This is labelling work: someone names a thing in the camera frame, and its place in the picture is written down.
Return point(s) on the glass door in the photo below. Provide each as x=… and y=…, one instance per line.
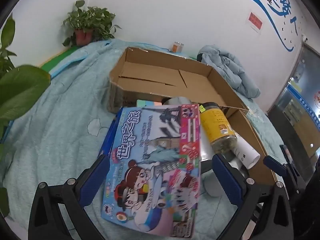
x=295, y=113

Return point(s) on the colourful board game box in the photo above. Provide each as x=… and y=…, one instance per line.
x=153, y=184

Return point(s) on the red wall notice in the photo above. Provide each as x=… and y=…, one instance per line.
x=254, y=22

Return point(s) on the small orange label jar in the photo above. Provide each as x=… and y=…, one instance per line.
x=177, y=47

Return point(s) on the white spray bottle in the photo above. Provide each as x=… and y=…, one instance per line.
x=243, y=154

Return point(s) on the light blue jacket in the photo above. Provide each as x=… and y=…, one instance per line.
x=230, y=68

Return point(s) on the green table mat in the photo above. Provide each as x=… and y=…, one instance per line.
x=50, y=64

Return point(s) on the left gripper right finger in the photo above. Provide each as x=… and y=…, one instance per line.
x=274, y=221

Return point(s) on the white hair dryer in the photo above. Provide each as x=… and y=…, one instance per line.
x=212, y=185

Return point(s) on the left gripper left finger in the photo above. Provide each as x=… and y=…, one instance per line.
x=46, y=220

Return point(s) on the brown cardboard box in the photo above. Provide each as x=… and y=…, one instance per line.
x=154, y=76

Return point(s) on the potted green plant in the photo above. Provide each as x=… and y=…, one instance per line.
x=88, y=25

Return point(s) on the silver metal can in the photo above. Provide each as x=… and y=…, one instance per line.
x=206, y=150

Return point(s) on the pastel rubik cube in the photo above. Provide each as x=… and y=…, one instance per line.
x=146, y=103

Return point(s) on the yellow label glass jar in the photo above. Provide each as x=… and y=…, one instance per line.
x=221, y=136

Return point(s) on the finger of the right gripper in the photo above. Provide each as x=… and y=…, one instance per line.
x=275, y=166

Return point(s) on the teal quilt blanket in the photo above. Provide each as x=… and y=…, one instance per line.
x=51, y=142

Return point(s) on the large leaf plant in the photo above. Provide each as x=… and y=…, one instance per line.
x=21, y=86

